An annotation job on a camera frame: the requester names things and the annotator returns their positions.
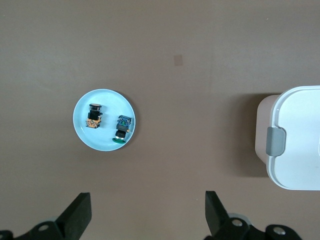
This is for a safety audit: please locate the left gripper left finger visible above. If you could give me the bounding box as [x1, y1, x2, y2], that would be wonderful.
[0, 192, 92, 240]

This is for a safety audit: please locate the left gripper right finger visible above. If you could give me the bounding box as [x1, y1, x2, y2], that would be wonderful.
[204, 190, 305, 240]

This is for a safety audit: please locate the orange push-button switch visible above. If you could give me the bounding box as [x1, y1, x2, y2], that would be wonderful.
[84, 102, 104, 130]

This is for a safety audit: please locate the light blue round plate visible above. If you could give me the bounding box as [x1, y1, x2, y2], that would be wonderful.
[72, 88, 137, 152]

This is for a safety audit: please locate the white lidded lunch box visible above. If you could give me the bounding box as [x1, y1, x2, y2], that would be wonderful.
[254, 85, 320, 191]

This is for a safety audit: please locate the green push-button switch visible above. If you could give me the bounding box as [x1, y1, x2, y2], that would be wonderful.
[111, 114, 133, 145]

